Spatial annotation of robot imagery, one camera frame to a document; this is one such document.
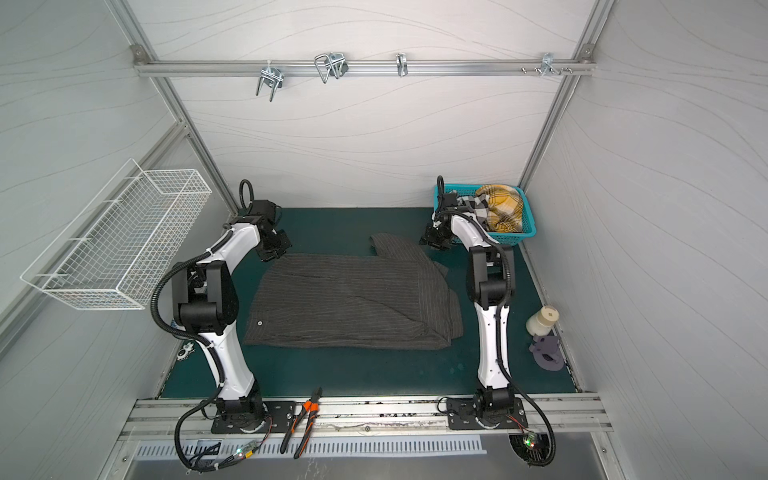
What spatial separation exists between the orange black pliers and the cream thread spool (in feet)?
2.09

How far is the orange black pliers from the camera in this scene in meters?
0.70

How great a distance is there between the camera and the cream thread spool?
817 millimetres
